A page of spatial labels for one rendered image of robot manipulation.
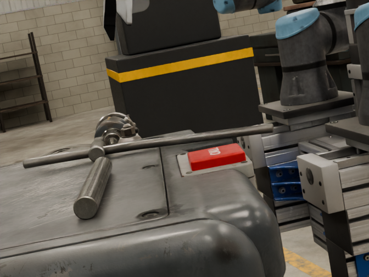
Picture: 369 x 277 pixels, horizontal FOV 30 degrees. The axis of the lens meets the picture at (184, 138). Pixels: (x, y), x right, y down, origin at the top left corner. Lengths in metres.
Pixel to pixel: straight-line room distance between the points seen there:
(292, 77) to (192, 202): 1.20
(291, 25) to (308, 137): 0.29
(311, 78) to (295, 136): 0.15
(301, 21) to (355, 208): 0.62
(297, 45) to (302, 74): 0.07
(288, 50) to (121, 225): 1.25
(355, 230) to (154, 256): 0.82
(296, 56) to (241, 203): 1.21
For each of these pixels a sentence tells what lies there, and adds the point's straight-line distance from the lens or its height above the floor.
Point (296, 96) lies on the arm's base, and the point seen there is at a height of 1.18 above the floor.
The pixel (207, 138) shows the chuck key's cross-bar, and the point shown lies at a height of 1.26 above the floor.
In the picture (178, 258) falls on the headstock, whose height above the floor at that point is 1.24.
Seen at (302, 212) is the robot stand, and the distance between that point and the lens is 1.82.
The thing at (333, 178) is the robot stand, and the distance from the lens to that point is 1.28.
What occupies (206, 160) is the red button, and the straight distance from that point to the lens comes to 0.74.
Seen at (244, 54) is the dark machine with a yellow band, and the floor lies 1.08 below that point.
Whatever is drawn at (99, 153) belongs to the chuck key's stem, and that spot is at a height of 1.27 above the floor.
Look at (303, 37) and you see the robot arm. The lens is 1.78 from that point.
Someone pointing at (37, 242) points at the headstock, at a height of 1.25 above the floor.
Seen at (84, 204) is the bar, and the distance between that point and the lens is 0.63.
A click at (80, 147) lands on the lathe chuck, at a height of 1.24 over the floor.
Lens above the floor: 1.41
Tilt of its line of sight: 9 degrees down
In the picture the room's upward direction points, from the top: 11 degrees counter-clockwise
